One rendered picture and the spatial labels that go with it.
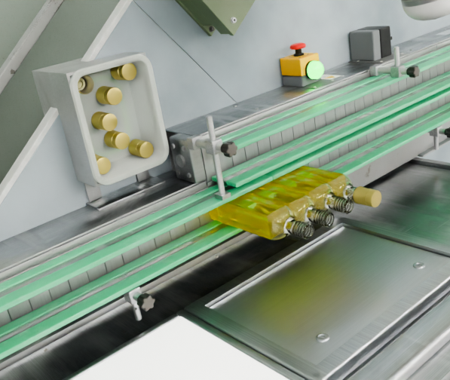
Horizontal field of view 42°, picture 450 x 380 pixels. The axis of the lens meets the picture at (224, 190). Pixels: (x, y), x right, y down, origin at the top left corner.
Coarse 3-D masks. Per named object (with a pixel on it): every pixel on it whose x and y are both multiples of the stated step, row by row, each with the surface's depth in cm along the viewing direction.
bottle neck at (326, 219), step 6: (312, 210) 112; (318, 210) 111; (324, 210) 111; (306, 216) 113; (312, 216) 112; (318, 216) 111; (324, 216) 109; (330, 216) 111; (318, 222) 111; (324, 222) 110; (330, 222) 111
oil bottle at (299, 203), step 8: (248, 192) 122; (256, 192) 121; (264, 192) 120; (272, 192) 120; (280, 192) 119; (288, 192) 118; (296, 192) 118; (272, 200) 117; (280, 200) 116; (288, 200) 115; (296, 200) 114; (304, 200) 114; (312, 200) 115; (296, 208) 113; (304, 208) 113; (296, 216) 113; (304, 216) 113
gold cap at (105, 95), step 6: (96, 90) 116; (102, 90) 114; (108, 90) 113; (114, 90) 113; (120, 90) 114; (96, 96) 115; (102, 96) 114; (108, 96) 113; (114, 96) 113; (120, 96) 114; (102, 102) 115; (108, 102) 113; (114, 102) 114; (120, 102) 114
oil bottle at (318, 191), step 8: (280, 176) 126; (288, 176) 125; (296, 176) 125; (272, 184) 124; (280, 184) 123; (288, 184) 122; (296, 184) 121; (304, 184) 120; (312, 184) 119; (320, 184) 119; (328, 184) 119; (304, 192) 118; (312, 192) 116; (320, 192) 116; (328, 192) 117; (320, 200) 116; (320, 208) 116
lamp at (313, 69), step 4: (312, 60) 144; (308, 64) 144; (312, 64) 143; (316, 64) 143; (320, 64) 143; (308, 68) 143; (312, 68) 143; (316, 68) 143; (320, 68) 143; (308, 72) 144; (312, 72) 143; (316, 72) 143; (320, 72) 144; (308, 76) 144; (312, 76) 144; (316, 76) 143; (320, 76) 144
